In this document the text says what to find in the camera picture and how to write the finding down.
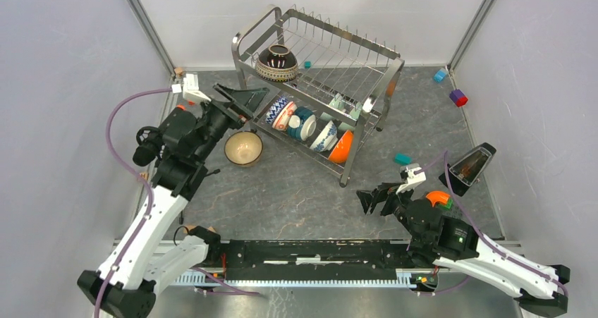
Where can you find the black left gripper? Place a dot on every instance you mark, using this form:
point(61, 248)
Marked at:
point(251, 99)

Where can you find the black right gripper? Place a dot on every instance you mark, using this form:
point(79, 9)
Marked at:
point(368, 199)

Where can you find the black patterned bowl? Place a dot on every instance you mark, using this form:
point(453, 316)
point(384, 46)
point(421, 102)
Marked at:
point(277, 63)

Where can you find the brown speckled bowl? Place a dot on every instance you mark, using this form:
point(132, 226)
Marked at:
point(244, 148)

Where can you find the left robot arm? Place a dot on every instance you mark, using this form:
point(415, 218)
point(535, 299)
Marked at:
point(129, 281)

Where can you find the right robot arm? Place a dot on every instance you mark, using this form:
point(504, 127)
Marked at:
point(440, 240)

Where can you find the stainless steel dish rack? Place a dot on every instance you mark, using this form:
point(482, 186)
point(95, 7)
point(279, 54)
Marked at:
point(343, 62)

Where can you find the blue white zigzag bowl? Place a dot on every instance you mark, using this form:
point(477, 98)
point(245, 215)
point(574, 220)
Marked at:
point(275, 109)

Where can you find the teal block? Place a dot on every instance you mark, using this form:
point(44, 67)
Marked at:
point(402, 159)

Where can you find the orange bowl white inside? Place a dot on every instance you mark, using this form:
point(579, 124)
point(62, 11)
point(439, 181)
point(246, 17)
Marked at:
point(339, 154)

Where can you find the orange arch block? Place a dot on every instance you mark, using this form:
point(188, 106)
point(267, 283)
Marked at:
point(439, 199)

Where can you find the wooden cube corner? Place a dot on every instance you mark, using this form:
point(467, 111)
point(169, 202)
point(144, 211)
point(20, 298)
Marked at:
point(178, 72)

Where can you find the blue white floral bowl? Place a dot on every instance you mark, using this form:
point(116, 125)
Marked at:
point(326, 139)

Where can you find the teal glazed bowl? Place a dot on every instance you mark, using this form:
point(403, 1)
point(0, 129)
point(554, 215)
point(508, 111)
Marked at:
point(302, 124)

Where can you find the black metronome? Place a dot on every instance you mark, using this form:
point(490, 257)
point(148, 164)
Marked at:
point(465, 172)

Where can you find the pale green bowl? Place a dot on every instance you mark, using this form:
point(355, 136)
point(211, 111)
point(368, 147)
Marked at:
point(339, 103)

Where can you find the black microphone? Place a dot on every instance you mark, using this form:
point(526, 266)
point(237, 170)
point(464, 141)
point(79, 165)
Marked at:
point(150, 145)

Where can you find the red purple block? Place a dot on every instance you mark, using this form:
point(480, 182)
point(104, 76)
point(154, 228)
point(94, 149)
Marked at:
point(458, 97)

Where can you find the light blue block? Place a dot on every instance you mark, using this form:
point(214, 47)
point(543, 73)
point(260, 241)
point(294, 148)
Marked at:
point(440, 75)

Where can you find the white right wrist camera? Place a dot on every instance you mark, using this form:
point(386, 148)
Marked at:
point(412, 176)

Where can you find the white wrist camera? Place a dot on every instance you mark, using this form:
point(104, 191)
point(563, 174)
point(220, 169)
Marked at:
point(412, 176)
point(188, 86)

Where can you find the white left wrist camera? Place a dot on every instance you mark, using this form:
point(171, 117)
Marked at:
point(188, 86)

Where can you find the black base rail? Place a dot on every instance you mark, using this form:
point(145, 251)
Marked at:
point(317, 260)

